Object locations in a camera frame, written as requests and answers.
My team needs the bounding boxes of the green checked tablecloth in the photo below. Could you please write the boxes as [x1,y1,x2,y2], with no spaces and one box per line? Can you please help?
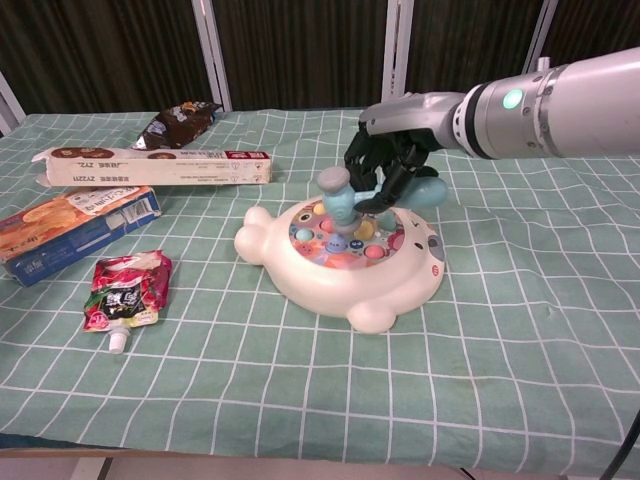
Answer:
[0,94,640,459]

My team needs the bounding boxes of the dark brown snack bag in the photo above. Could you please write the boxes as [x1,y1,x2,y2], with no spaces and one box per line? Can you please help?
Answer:
[130,100,224,151]

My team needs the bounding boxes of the long white cookie box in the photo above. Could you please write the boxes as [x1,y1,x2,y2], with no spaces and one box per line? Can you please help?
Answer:
[31,146,274,189]

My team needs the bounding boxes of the light blue toy hammer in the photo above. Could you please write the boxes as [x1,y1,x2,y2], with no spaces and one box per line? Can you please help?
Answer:
[318,168,449,236]

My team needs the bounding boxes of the orange blue cracker box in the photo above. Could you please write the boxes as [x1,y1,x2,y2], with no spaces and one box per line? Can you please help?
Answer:
[0,185,163,288]

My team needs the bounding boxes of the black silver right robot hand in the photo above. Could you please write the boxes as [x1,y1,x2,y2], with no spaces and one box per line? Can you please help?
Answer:
[343,91,471,211]

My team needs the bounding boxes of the white whack-a-mole toy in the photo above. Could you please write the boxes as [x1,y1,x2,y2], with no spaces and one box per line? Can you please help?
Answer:
[234,194,447,334]

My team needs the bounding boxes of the dark white-framed partition screen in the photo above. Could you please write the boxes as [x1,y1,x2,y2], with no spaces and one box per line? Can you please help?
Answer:
[0,0,640,136]

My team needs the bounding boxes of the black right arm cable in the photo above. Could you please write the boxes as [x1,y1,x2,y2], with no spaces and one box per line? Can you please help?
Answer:
[602,413,640,480]

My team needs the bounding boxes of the red spouted drink pouch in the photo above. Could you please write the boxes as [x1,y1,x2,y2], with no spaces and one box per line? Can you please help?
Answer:
[82,249,174,355]

